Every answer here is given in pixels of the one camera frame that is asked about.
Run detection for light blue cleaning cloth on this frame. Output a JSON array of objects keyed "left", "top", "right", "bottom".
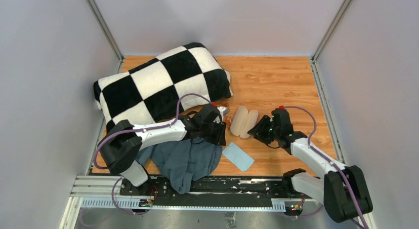
[{"left": 222, "top": 142, "right": 254, "bottom": 172}]

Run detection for grey blue crumpled garment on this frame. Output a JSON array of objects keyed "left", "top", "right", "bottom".
[{"left": 136, "top": 138, "right": 223, "bottom": 194}]

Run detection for black white checkered pillow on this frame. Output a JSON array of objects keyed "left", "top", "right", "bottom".
[{"left": 93, "top": 42, "right": 233, "bottom": 131}]

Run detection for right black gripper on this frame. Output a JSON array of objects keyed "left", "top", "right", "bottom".
[{"left": 248, "top": 115, "right": 281, "bottom": 145}]

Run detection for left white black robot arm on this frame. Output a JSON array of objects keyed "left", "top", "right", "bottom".
[{"left": 97, "top": 104, "right": 229, "bottom": 196}]

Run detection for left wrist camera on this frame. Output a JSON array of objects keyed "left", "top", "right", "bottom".
[{"left": 212, "top": 102, "right": 229, "bottom": 118}]

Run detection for black mounting base plate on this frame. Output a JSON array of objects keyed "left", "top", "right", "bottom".
[{"left": 119, "top": 175, "right": 309, "bottom": 210}]

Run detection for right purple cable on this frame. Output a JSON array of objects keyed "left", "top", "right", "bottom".
[{"left": 278, "top": 105, "right": 371, "bottom": 229}]

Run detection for orange sunglasses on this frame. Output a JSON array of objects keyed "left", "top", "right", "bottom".
[{"left": 223, "top": 115, "right": 232, "bottom": 126}]

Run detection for pink glasses case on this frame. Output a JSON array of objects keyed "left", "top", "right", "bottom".
[{"left": 230, "top": 106, "right": 259, "bottom": 139}]

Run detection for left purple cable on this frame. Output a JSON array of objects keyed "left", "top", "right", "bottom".
[{"left": 92, "top": 93, "right": 218, "bottom": 216}]

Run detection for aluminium frame rail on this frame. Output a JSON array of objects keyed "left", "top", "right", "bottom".
[{"left": 70, "top": 175, "right": 367, "bottom": 212}]

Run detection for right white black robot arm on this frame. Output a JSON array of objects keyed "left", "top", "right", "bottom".
[{"left": 248, "top": 106, "right": 373, "bottom": 229}]

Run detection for purple cable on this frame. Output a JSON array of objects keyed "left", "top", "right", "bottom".
[
  {"left": 92, "top": 93, "right": 218, "bottom": 216},
  {"left": 278, "top": 105, "right": 371, "bottom": 229}
]

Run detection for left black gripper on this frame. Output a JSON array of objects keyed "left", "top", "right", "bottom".
[{"left": 200, "top": 119, "right": 227, "bottom": 146}]

